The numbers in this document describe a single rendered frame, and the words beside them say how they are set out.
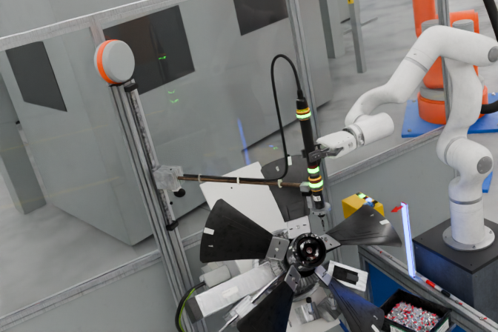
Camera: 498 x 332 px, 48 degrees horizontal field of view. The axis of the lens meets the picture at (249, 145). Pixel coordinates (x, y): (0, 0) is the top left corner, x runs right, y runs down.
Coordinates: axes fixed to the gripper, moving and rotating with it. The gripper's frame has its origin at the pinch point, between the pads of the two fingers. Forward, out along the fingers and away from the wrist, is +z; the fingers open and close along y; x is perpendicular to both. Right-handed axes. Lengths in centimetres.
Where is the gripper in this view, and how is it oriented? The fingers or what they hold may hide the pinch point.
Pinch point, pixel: (310, 153)
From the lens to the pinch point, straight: 184.3
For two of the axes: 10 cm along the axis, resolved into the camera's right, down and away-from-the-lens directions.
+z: -8.8, 3.3, -3.5
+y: -4.4, -2.6, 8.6
